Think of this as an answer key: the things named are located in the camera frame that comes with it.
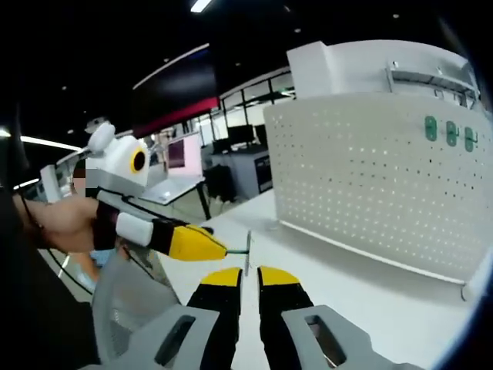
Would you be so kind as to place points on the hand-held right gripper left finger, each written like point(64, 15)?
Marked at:
point(215, 308)

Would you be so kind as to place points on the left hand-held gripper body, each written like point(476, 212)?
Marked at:
point(119, 169)

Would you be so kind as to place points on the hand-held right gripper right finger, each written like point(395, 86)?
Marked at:
point(281, 308)

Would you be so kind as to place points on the green hook assembly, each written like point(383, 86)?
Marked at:
point(468, 139)
point(451, 135)
point(249, 250)
point(430, 129)

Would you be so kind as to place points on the white perforated mounting plate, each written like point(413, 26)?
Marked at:
point(366, 185)

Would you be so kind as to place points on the person's left hand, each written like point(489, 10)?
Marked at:
point(69, 225)

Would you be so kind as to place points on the black office chair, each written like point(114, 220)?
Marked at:
point(219, 183)

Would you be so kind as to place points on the white background desk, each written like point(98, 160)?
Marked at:
point(173, 189)

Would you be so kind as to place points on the grey desk cabinet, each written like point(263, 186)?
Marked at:
point(246, 173)

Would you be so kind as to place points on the pink partition panel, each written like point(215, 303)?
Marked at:
point(192, 158)

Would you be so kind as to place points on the grey mesh chair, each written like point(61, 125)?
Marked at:
point(127, 285)

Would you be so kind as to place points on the light blue cloth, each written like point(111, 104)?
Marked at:
point(98, 257)

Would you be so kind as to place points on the black computer monitor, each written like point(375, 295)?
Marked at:
point(240, 134)
point(261, 134)

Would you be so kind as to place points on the person's dark clothing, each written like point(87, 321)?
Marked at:
point(38, 308)

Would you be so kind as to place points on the grey metal shelving rack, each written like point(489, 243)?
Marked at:
point(423, 77)

